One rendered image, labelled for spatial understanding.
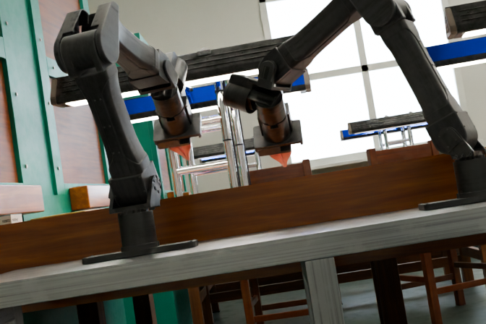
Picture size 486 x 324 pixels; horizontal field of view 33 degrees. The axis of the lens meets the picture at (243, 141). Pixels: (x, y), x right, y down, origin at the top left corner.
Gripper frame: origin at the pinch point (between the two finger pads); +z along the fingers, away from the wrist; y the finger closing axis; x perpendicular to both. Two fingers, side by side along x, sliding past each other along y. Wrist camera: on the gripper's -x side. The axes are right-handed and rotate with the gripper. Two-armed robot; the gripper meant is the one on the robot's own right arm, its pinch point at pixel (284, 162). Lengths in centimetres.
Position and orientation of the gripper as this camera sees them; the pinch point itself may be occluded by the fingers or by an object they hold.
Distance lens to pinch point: 177.7
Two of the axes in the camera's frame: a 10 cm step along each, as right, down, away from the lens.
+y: -9.8, 1.6, 1.2
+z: 2.0, 6.8, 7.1
